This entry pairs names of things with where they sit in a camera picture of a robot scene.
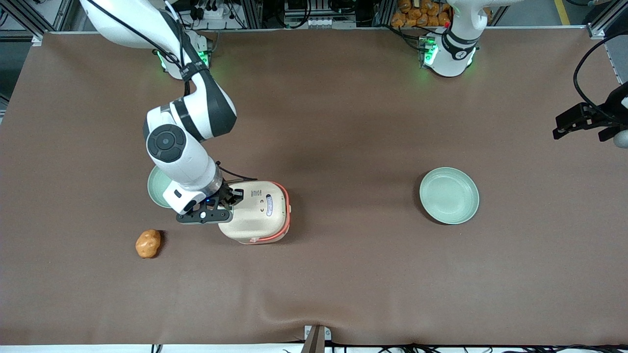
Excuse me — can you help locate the grey metal table clamp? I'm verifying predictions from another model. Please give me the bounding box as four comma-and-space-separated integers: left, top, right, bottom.
303, 325, 332, 353

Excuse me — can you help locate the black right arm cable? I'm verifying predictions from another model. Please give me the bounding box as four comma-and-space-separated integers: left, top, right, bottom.
86, 0, 258, 183

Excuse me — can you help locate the bag of orange bread rolls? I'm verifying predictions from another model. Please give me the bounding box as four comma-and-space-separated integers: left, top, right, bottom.
391, 0, 453, 28

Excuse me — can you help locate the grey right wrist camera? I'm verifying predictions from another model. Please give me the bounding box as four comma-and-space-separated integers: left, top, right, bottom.
176, 208, 233, 225

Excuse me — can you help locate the brown table cloth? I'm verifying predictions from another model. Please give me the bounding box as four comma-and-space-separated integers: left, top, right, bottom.
0, 28, 628, 347

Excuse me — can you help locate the orange-brown potato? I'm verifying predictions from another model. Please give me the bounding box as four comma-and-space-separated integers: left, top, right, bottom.
135, 229, 162, 259

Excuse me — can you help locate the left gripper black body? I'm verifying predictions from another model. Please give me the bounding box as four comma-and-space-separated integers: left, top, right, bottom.
604, 82, 628, 129

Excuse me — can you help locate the aluminium frame beam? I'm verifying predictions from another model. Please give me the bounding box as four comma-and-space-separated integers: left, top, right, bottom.
0, 0, 62, 46
585, 0, 628, 40

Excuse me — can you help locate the white power strip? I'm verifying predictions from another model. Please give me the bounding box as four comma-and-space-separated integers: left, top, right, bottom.
195, 0, 237, 21

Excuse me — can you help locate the pale green round plate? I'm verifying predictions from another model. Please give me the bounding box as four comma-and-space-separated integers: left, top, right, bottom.
419, 167, 480, 225
147, 166, 174, 209

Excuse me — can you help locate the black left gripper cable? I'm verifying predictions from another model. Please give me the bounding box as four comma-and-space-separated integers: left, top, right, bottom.
573, 35, 628, 123

